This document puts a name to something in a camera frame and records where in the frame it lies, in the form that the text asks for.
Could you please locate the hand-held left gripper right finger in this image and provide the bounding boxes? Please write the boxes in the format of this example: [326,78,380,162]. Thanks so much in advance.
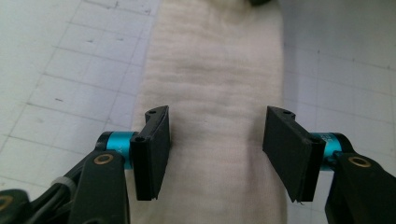
[262,105,354,203]

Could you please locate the cream printed cloth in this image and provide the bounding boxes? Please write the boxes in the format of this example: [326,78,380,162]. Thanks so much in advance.
[126,0,290,224]

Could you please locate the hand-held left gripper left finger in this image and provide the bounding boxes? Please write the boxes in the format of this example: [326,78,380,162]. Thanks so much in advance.
[95,105,172,202]

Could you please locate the white grid mat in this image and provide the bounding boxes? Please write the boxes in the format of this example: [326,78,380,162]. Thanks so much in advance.
[0,0,396,224]

